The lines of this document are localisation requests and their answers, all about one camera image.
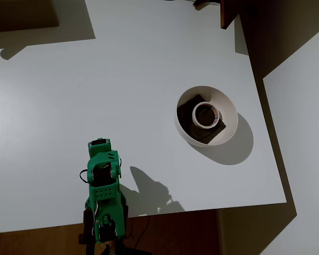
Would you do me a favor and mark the white masking tape roll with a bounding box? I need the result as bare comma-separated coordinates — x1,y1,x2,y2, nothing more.
192,101,221,130

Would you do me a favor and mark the dark folded cloth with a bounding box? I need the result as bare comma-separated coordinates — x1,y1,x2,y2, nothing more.
177,93,226,146

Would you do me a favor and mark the white bowl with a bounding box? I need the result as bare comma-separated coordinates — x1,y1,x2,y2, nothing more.
174,86,239,148

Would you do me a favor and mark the dark box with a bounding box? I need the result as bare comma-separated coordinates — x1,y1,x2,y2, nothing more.
0,0,60,33

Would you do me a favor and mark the brown wooden furniture panel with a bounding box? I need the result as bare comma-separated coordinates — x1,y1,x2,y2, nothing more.
220,0,242,30

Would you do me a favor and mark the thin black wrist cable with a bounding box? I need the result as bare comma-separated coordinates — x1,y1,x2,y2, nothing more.
79,169,90,184

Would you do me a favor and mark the black power cable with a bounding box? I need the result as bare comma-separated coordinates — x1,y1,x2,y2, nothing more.
131,215,150,247

